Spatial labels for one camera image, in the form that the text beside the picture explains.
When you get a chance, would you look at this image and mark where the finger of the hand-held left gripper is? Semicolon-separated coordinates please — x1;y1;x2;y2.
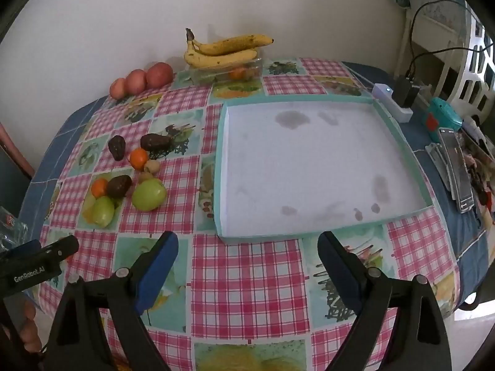
39;235;80;264
0;240;41;259

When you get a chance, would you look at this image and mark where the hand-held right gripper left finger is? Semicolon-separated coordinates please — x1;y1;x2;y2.
43;231;179;371

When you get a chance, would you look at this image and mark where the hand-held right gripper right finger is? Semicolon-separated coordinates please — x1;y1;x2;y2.
317;231;453;371

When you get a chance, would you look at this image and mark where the small green mango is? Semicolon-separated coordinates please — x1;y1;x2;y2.
92;196;116;227

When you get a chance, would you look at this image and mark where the large green mango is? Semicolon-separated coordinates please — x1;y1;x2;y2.
132;179;167;212

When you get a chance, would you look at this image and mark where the white tray with teal rim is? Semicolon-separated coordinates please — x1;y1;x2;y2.
214;96;433;245

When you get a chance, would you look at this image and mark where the person's left hand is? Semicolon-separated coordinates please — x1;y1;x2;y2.
0;301;44;354

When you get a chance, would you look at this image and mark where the clear plastic bag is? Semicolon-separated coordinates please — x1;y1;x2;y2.
0;205;31;251

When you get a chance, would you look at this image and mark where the pink checked printed tablecloth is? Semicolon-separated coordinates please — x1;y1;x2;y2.
29;57;461;371

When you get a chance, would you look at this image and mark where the pink board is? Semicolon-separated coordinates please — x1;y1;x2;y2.
0;123;36;180

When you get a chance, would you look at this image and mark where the blue table cloth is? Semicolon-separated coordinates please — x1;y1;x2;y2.
21;61;489;318

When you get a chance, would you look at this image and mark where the grey remote control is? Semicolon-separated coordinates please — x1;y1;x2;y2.
424;142;456;194

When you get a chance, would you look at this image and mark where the white power strip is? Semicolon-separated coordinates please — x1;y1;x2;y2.
372;83;413;123

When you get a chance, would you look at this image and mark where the teal plastic device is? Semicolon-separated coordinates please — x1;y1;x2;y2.
424;97;463;142

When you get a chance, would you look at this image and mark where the black charger plug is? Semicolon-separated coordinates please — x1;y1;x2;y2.
394;76;421;108

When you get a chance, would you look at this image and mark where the clear plastic container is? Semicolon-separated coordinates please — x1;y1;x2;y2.
188;57;264;84

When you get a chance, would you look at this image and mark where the yellow spotted banana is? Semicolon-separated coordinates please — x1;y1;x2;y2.
186;28;275;56
184;42;259;69

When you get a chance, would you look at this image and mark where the white slatted chair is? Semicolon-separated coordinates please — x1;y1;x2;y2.
454;6;495;114

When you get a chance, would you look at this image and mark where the black cable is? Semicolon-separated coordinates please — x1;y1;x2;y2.
409;44;495;80
406;1;480;80

